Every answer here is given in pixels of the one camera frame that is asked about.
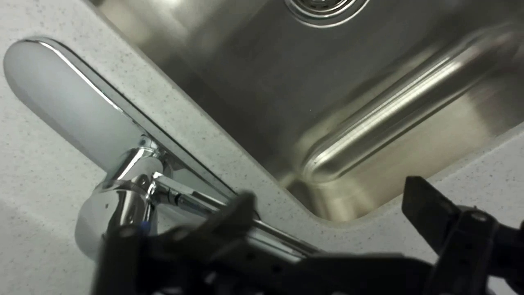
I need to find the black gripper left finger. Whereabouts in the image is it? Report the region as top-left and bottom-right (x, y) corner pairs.
(92, 189), (259, 295)

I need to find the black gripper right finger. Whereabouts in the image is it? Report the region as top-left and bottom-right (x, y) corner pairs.
(401, 175), (524, 295)

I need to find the chrome sink faucet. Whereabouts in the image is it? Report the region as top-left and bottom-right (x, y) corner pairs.
(3, 37), (318, 262)

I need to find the stainless steel sink basin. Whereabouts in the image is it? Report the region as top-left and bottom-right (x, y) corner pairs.
(88, 0), (524, 222)

